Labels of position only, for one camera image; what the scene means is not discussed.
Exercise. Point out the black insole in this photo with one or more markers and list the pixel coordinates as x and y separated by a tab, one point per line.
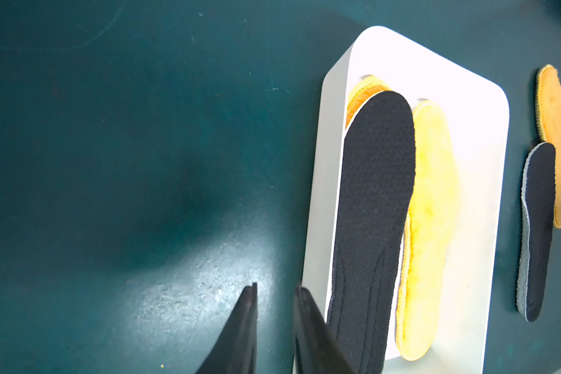
537	197
377	180

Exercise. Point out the white storage box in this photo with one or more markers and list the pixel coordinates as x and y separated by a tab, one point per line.
478	115

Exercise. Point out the green table mat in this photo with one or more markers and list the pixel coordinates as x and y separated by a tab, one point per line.
157	156

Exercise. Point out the fuzzy yellow insole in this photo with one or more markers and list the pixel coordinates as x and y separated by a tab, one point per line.
361	93
430	224

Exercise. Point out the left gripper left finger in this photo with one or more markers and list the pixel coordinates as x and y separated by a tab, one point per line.
236	348

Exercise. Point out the right orange insole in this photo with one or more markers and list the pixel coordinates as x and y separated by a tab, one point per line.
548	119

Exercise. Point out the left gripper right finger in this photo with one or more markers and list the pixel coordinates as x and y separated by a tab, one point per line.
316	350

